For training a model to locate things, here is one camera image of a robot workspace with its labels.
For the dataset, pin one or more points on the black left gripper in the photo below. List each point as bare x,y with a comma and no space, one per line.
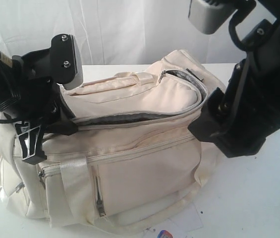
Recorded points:
30,95

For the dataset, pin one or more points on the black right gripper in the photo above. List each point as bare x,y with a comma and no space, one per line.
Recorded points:
253,114

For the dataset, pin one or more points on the cream fabric duffel bag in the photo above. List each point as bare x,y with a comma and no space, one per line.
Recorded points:
132,164

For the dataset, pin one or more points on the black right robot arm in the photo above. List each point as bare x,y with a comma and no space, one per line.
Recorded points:
261,44

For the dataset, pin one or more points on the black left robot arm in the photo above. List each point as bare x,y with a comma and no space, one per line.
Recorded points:
30,93

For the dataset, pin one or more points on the white paper card with logo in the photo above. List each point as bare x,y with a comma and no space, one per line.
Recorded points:
178,226

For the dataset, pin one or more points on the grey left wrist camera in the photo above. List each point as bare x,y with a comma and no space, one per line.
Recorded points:
78,76

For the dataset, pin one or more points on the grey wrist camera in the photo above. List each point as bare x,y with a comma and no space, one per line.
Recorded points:
78,76
207,16

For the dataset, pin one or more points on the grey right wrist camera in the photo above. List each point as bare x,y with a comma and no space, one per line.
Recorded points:
207,16

